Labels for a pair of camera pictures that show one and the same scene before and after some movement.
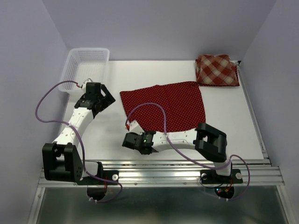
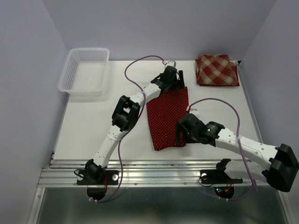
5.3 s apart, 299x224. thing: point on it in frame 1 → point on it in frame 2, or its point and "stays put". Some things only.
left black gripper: [108, 99] → [176, 84]
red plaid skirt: [219, 69] stays put
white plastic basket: [81, 64] stays put
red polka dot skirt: [224, 85] stays put
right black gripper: [143, 135] → [178, 132]
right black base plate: [210, 177] stays put
